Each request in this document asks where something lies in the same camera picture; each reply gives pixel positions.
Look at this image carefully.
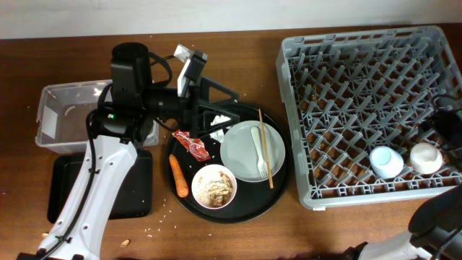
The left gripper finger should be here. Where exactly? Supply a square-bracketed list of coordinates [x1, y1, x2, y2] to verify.
[200, 77, 240, 103]
[196, 108, 240, 137]

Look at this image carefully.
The wooden chopstick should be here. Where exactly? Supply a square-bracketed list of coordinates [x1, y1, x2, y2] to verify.
[258, 109, 274, 189]

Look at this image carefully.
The blue cup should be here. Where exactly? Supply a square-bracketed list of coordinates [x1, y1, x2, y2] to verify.
[370, 146, 404, 178]

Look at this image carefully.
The white cup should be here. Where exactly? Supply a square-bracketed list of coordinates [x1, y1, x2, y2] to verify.
[410, 143, 443, 174]

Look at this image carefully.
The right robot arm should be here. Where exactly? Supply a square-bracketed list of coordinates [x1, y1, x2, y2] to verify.
[342, 94, 461, 260]

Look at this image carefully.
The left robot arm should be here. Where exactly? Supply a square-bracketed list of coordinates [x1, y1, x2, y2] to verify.
[17, 43, 240, 259]

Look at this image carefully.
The grey dishwasher rack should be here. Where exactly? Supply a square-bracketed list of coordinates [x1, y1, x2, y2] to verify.
[276, 26, 461, 210]

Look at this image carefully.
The crumpled white tissue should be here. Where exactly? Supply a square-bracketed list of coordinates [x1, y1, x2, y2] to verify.
[209, 116, 231, 143]

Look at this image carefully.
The red snack wrapper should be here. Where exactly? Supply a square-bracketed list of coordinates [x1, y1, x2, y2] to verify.
[172, 130, 211, 162]

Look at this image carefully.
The grey plate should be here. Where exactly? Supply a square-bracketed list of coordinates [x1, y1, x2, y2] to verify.
[220, 121, 286, 183]

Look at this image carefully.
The round black tray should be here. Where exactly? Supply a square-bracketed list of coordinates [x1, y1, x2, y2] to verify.
[166, 103, 294, 223]

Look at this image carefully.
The white bowl with food scraps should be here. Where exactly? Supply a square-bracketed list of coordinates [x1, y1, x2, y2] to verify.
[191, 165, 237, 209]

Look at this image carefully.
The orange carrot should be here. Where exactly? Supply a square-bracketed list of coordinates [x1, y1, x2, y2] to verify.
[169, 154, 189, 198]

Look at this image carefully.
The white plastic fork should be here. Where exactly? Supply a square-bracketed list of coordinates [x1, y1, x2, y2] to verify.
[251, 126, 268, 179]

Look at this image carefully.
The black rectangular tray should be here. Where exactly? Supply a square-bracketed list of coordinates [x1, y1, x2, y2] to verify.
[47, 150, 153, 223]

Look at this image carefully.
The clear plastic bin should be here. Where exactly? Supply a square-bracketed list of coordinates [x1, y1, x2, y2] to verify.
[35, 79, 160, 155]

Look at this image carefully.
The peanut shell on table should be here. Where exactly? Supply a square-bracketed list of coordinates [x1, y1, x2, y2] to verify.
[121, 240, 130, 248]

